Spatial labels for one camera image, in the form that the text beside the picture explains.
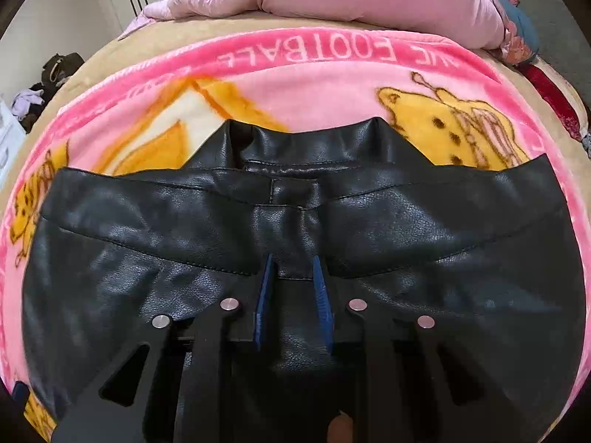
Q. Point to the beige bed cover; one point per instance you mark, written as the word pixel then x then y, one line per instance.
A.
pixel 83 83

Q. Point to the lilac cloth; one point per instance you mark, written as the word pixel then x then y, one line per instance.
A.
pixel 27 101

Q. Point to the black leather jacket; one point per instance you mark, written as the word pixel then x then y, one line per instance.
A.
pixel 397 240

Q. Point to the white drawer cabinet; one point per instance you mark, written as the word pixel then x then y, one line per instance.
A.
pixel 5 134

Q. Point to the red patterned pillow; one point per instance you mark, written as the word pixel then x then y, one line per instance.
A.
pixel 554 97

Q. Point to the pink printed blanket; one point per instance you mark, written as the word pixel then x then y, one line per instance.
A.
pixel 295 83

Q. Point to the grey quilted headboard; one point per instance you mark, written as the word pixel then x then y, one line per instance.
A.
pixel 545 14

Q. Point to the floral blue pillow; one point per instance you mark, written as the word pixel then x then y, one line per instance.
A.
pixel 521 32

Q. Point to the dark bag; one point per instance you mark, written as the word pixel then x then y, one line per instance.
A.
pixel 57 71

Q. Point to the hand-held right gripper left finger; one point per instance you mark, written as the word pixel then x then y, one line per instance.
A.
pixel 263 307

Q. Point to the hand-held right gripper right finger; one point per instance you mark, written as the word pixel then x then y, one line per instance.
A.
pixel 322 307

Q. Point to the blue floral cloth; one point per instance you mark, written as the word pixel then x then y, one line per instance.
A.
pixel 587 144

